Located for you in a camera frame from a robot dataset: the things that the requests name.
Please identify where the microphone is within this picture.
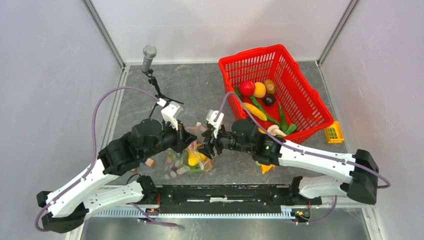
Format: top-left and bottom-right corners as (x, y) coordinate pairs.
(141, 44), (184, 105)

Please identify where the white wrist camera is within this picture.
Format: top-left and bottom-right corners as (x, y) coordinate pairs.
(156, 98), (183, 130)
(206, 109), (224, 138)

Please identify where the green toy bean pod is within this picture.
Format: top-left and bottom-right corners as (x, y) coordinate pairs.
(187, 166), (211, 174)

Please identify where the yellow toy crate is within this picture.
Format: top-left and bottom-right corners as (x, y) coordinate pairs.
(324, 121), (345, 144)

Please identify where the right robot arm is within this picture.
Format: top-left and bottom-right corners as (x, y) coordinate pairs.
(198, 119), (379, 205)

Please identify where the dark toy plum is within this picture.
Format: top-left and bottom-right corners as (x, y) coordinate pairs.
(262, 93), (277, 107)

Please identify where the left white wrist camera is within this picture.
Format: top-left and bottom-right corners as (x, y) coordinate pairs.
(156, 98), (183, 130)

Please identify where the red plastic shopping basket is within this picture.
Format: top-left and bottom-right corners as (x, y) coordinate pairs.
(218, 44), (334, 144)

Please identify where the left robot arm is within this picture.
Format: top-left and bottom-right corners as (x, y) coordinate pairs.
(35, 118), (197, 234)

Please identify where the red toy apple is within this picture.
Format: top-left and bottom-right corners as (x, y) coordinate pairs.
(238, 80), (256, 97)

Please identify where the yellow toy banana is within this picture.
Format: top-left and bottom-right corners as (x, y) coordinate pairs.
(243, 102), (268, 121)

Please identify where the white toy garlic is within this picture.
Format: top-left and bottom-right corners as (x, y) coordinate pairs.
(267, 124), (287, 137)

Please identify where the orange toy fruit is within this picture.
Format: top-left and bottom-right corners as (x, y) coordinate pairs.
(253, 82), (267, 98)

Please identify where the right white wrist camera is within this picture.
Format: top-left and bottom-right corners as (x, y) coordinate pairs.
(206, 109), (224, 138)

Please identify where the brown toy potato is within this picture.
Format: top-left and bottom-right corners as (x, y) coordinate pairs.
(263, 78), (277, 94)

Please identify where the yellow toy cheese wedge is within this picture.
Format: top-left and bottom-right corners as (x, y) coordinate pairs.
(255, 161), (275, 174)

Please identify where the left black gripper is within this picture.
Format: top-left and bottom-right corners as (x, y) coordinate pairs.
(140, 116), (198, 160)

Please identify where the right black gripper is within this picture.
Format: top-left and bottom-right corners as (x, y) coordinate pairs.
(194, 123), (254, 161)

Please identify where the clear zip top bag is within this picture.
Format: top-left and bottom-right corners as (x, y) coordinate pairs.
(162, 122), (214, 181)

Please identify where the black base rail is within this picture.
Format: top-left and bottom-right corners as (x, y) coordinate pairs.
(138, 184), (322, 214)

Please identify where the green chili pepper toy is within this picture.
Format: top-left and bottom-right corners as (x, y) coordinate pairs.
(249, 95), (281, 127)

